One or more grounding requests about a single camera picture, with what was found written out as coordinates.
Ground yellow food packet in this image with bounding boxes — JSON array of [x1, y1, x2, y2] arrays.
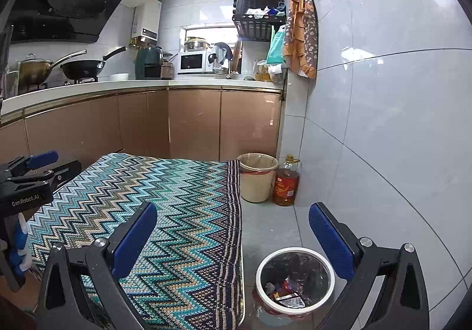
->
[[255, 61, 271, 81]]

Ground white-rimmed trash bin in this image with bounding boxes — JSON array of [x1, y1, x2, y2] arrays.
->
[[253, 247, 336, 318]]

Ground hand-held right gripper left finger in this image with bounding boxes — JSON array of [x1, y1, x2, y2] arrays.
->
[[35, 201, 158, 330]]

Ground beige lined trash bin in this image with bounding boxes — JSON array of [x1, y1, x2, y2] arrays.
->
[[237, 153, 279, 203]]

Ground black printed wrapper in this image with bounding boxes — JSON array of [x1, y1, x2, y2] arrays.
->
[[276, 293, 306, 309]]

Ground cooking oil bottle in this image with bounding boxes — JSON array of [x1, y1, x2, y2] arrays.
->
[[273, 155, 300, 206]]

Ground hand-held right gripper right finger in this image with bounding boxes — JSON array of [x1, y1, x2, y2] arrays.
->
[[309, 203, 430, 330]]

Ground orange patterned apron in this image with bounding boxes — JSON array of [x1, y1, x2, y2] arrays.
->
[[283, 0, 318, 79]]

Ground white microwave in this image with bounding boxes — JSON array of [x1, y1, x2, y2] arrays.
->
[[178, 50, 216, 74]]

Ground black wok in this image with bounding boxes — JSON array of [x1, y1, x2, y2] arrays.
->
[[60, 46, 127, 80]]

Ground teal shopping bag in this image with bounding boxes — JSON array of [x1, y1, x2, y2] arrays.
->
[[266, 25, 287, 63]]

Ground small white plastic bag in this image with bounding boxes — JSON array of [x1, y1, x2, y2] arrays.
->
[[267, 64, 288, 84]]

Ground person's left hand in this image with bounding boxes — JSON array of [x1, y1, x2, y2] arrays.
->
[[9, 212, 35, 272]]

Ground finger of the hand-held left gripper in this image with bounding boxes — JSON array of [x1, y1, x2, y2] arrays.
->
[[10, 150, 60, 170], [9, 160, 82, 188]]

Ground golden long-handled pot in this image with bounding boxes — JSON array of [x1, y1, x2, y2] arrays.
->
[[17, 50, 87, 86]]

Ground zigzag woven mat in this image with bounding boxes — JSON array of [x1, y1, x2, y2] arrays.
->
[[26, 153, 246, 330]]

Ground white water heater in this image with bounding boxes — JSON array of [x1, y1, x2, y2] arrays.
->
[[132, 0, 163, 39]]

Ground steel jug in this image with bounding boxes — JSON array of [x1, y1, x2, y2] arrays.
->
[[4, 70, 21, 96]]

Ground brown base cabinets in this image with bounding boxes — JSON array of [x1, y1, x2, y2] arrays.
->
[[0, 87, 284, 205]]

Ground black dish rack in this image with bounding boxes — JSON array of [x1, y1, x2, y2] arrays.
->
[[232, 0, 287, 42]]

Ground steel steamer pot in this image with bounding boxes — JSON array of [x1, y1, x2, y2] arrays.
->
[[183, 37, 207, 52]]

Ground gas stove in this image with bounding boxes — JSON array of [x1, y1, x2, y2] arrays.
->
[[22, 76, 100, 92]]

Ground grey hanging cloth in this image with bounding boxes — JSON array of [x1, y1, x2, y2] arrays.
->
[[213, 42, 234, 65]]

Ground green air fryer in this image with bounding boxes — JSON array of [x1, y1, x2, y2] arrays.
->
[[135, 46, 165, 80]]

